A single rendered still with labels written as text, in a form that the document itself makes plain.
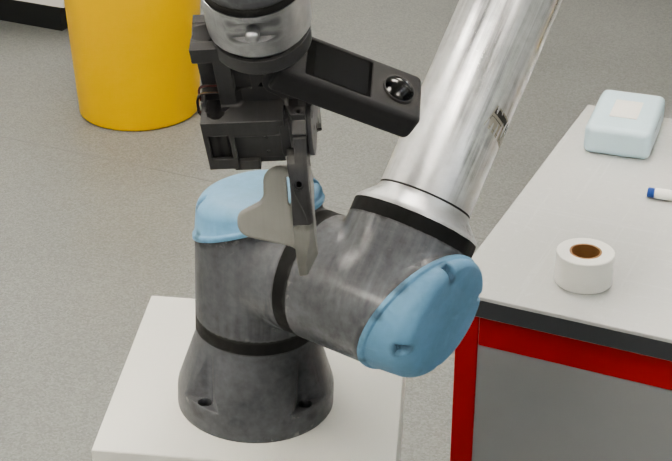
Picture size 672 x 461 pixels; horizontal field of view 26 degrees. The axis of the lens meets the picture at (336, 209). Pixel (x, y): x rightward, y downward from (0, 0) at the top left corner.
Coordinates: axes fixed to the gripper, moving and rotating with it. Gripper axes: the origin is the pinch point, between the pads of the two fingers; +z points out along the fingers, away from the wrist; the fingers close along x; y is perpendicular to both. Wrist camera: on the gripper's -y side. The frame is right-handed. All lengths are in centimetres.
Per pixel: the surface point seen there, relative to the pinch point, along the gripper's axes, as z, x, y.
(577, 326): 51, -21, -25
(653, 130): 66, -64, -40
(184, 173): 192, -168, 56
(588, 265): 48, -28, -27
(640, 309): 51, -23, -33
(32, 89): 211, -218, 109
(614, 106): 67, -71, -36
